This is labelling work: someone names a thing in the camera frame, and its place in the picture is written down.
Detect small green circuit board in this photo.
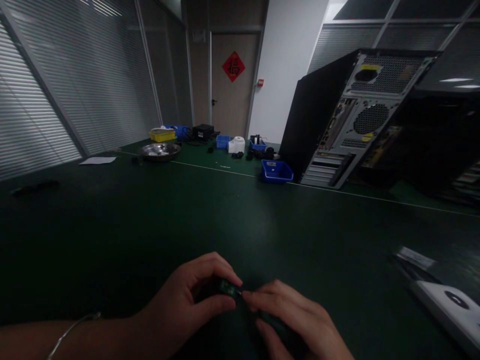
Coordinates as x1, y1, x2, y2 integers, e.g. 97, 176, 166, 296
218, 277, 243, 298

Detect group of black parts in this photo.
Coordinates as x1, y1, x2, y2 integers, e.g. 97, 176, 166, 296
231, 147, 281, 161

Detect black computer tower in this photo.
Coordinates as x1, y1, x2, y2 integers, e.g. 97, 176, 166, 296
278, 48, 443, 190

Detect yellow plastic bin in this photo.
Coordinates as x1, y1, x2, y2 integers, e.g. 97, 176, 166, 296
148, 128, 177, 143

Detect open computer case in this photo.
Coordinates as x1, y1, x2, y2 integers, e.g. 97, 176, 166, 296
356, 89, 480, 205

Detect metal bowl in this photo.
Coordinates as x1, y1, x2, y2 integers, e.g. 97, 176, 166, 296
137, 142, 183, 163

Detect wooden door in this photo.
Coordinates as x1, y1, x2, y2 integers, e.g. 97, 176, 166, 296
208, 31, 261, 140

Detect window blinds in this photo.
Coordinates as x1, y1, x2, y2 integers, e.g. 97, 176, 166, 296
0, 0, 188, 183

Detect white sheet of paper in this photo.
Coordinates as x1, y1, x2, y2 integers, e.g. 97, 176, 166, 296
78, 156, 118, 166

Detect red diamond door decoration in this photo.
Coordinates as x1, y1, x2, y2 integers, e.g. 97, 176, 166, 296
221, 51, 247, 83

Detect black power supply box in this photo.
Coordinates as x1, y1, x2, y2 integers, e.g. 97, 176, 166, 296
192, 124, 215, 143

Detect white flat device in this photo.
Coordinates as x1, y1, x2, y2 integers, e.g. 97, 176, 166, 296
410, 280, 480, 358

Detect person's right hand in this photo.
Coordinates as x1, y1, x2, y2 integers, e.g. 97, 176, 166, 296
242, 279, 356, 360

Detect person's left hand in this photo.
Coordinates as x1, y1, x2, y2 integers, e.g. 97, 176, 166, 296
127, 251, 244, 360

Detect blue bin with white label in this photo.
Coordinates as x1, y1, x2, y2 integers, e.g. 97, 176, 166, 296
260, 159, 294, 185

